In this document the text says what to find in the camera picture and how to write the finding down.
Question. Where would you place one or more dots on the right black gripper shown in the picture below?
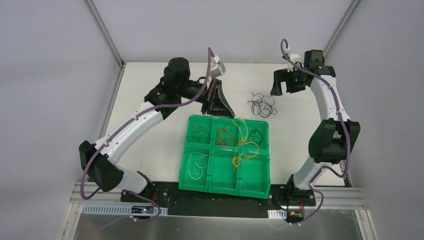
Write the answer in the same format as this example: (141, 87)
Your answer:
(286, 79)

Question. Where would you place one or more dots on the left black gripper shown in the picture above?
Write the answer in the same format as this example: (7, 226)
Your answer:
(208, 97)

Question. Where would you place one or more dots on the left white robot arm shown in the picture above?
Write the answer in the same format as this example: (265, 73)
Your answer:
(99, 160)

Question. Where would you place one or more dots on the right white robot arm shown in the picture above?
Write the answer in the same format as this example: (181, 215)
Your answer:
(330, 145)

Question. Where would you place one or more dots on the green six-compartment tray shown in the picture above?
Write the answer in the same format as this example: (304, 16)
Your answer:
(229, 156)

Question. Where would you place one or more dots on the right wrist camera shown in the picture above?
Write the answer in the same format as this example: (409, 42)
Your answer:
(296, 59)

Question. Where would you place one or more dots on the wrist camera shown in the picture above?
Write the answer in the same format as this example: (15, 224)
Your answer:
(296, 59)
(217, 67)

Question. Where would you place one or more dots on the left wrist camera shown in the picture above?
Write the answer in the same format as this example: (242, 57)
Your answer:
(217, 67)

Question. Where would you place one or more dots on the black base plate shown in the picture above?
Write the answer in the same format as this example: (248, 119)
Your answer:
(202, 204)

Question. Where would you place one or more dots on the right white cable duct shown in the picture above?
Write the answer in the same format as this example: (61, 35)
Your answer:
(277, 214)

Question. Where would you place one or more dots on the white cable duct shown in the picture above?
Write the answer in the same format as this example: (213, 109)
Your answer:
(277, 214)
(119, 210)

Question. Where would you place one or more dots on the aluminium frame rail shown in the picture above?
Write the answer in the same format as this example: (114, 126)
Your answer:
(346, 198)

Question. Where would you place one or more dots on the left white cable duct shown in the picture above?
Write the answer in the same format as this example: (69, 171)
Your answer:
(119, 210)

